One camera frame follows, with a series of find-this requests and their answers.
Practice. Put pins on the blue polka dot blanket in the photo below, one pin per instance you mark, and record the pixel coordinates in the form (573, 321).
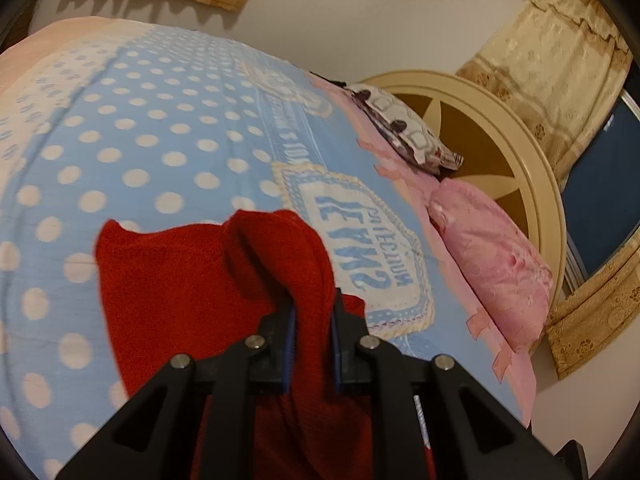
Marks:
(175, 120)

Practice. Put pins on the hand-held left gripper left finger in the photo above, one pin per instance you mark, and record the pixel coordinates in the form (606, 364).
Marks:
(287, 355)

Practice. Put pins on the black object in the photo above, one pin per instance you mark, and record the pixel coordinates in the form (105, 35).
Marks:
(572, 460)

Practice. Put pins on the pink pillow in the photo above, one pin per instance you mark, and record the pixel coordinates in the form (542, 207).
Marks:
(490, 260)

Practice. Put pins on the pink bed sheet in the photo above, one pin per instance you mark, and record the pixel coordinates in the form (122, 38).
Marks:
(402, 182)

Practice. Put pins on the red embroidered sweater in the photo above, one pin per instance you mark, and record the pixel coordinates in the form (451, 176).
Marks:
(165, 285)

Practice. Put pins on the cream round headboard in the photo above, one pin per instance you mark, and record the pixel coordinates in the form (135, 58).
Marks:
(530, 160)

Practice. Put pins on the beige floral window curtain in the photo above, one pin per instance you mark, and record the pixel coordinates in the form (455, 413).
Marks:
(545, 75)
(595, 320)

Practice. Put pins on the dark window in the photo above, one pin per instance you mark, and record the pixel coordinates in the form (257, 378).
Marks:
(600, 200)

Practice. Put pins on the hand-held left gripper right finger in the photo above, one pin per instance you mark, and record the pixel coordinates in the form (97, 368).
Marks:
(336, 355)

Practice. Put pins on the patterned white purple pillow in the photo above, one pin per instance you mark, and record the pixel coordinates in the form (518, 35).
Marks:
(410, 130)

